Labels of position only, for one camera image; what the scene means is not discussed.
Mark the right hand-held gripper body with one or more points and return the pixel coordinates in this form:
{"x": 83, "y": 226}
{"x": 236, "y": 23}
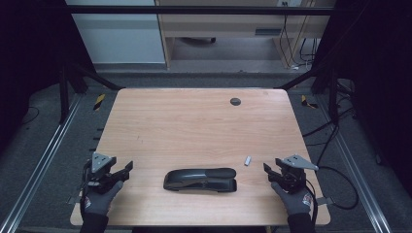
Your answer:
{"x": 296, "y": 161}

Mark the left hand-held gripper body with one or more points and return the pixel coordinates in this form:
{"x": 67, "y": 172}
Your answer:
{"x": 98, "y": 161}

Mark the silver staple strip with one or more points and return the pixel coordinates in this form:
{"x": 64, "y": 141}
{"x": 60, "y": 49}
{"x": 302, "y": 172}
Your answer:
{"x": 247, "y": 160}

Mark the black stapler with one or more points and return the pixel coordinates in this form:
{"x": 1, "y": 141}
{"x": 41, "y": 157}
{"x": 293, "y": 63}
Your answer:
{"x": 200, "y": 179}

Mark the person's right hand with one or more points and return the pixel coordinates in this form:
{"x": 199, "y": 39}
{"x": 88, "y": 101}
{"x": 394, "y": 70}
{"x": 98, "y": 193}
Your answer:
{"x": 296, "y": 202}

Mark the grey round table grommet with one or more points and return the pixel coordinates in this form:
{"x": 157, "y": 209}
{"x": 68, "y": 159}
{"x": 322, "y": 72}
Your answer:
{"x": 235, "y": 101}

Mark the white cabinet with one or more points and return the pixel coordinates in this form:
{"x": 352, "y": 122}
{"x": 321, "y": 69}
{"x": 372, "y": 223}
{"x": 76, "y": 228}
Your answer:
{"x": 120, "y": 39}

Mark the dark curtain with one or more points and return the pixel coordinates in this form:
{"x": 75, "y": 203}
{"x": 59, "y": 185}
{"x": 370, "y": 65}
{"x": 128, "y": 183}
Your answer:
{"x": 29, "y": 48}
{"x": 382, "y": 64}

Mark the light wooden desk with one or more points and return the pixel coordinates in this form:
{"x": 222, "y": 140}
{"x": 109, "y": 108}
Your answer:
{"x": 220, "y": 24}

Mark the grey metal table bracket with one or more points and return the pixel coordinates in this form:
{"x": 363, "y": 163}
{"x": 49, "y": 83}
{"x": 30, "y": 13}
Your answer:
{"x": 73, "y": 200}
{"x": 322, "y": 201}

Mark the aluminium floor rail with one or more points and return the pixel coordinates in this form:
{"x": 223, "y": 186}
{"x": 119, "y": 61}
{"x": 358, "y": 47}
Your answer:
{"x": 353, "y": 161}
{"x": 42, "y": 161}

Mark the black metal frame strut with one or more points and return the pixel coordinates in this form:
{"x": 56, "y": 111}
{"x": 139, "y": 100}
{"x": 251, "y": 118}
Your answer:
{"x": 333, "y": 97}
{"x": 63, "y": 97}

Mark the black horizontal frame bar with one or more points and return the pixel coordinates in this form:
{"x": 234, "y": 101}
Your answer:
{"x": 194, "y": 10}

